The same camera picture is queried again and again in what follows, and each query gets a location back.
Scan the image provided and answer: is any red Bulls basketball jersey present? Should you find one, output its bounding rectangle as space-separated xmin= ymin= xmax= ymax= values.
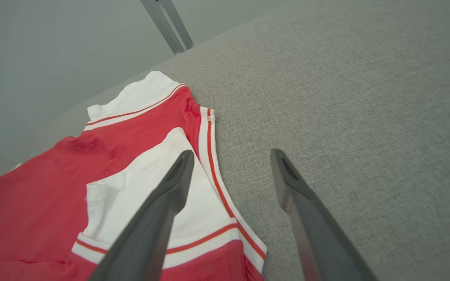
xmin=0 ymin=70 xmax=268 ymax=281

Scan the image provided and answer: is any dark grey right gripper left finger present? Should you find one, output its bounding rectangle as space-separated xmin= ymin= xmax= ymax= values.
xmin=88 ymin=150 xmax=195 ymax=281

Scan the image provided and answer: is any grey fabric sofa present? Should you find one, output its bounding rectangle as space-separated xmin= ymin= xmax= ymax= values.
xmin=0 ymin=0 xmax=450 ymax=281

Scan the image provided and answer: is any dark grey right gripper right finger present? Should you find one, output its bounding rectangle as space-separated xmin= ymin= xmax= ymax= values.
xmin=270 ymin=148 xmax=378 ymax=281

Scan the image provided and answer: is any grey metal window frame post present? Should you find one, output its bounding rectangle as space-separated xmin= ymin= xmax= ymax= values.
xmin=140 ymin=0 xmax=194 ymax=55

